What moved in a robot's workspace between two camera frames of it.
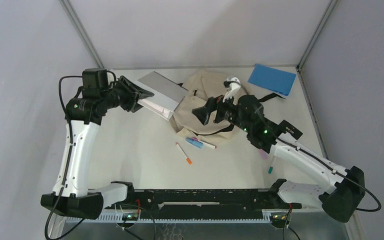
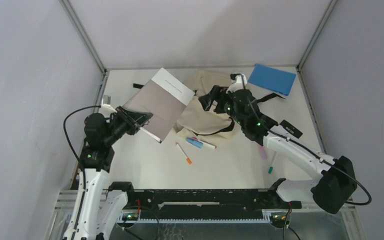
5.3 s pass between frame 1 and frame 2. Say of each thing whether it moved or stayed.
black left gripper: moved
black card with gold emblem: stayed
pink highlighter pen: stayed
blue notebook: stayed
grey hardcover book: moved
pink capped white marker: stayed
